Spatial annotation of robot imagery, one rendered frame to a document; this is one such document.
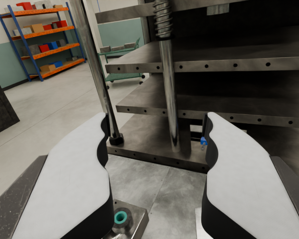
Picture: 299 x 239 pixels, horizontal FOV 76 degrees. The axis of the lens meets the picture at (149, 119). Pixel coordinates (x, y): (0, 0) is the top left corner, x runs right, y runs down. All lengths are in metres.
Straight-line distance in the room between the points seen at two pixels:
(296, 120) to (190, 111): 0.45
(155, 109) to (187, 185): 0.43
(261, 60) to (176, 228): 0.71
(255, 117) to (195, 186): 0.41
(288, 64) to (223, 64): 0.23
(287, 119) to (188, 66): 0.48
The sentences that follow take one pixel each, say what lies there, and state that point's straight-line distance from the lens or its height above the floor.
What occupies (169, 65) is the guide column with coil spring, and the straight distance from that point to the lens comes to 0.90.
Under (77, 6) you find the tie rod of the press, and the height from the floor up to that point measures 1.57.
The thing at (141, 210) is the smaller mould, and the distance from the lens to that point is 0.80.
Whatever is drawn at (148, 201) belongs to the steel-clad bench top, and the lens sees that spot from 0.91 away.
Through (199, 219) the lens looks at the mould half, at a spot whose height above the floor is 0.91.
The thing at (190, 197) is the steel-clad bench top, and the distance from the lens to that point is 0.90.
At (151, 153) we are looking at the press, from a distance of 1.14.
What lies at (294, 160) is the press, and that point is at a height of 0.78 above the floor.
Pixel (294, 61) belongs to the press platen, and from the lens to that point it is 0.90.
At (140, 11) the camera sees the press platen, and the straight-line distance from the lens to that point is 0.99.
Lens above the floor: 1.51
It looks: 29 degrees down
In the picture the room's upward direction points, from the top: 10 degrees counter-clockwise
